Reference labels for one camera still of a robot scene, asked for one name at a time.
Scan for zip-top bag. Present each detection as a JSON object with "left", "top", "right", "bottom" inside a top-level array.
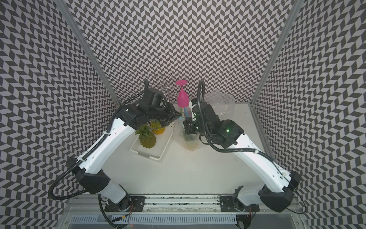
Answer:
[
  {"left": 179, "top": 107, "right": 199, "bottom": 151},
  {"left": 205, "top": 90, "right": 235, "bottom": 119}
]

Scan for pink plastic wine glass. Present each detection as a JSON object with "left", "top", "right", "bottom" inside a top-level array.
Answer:
[{"left": 175, "top": 80, "right": 189, "bottom": 108}]

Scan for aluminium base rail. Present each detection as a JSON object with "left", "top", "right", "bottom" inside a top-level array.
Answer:
[{"left": 68, "top": 194, "right": 302, "bottom": 214}]

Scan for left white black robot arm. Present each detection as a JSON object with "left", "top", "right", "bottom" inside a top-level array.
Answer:
[{"left": 48, "top": 79, "right": 180, "bottom": 210}]

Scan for white perforated plastic basket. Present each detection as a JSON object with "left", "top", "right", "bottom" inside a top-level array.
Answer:
[{"left": 130, "top": 121, "right": 174, "bottom": 162}]

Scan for chrome wire cup stand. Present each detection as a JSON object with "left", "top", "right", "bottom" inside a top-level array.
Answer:
[{"left": 152, "top": 73, "right": 176, "bottom": 102}]

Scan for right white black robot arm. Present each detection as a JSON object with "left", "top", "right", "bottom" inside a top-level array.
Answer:
[{"left": 184, "top": 81, "right": 301, "bottom": 212}]

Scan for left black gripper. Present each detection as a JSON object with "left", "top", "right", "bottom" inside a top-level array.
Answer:
[{"left": 148, "top": 102, "right": 183, "bottom": 127}]

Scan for yellow toy pineapple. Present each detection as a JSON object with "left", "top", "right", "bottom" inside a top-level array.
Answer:
[{"left": 150, "top": 121, "right": 165, "bottom": 135}]

